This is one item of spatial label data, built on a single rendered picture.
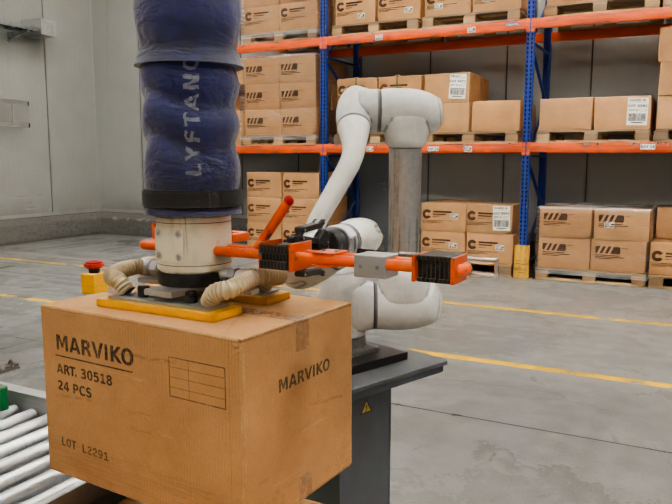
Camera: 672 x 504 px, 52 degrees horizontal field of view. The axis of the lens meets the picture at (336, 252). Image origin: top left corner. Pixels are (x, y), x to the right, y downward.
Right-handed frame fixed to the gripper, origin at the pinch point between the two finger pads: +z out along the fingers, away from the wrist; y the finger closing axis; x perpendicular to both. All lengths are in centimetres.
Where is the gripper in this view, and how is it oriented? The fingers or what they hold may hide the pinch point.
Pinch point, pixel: (289, 254)
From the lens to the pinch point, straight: 147.8
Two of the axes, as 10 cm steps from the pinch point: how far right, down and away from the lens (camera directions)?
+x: -8.9, -0.6, 4.6
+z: -4.7, 1.2, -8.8
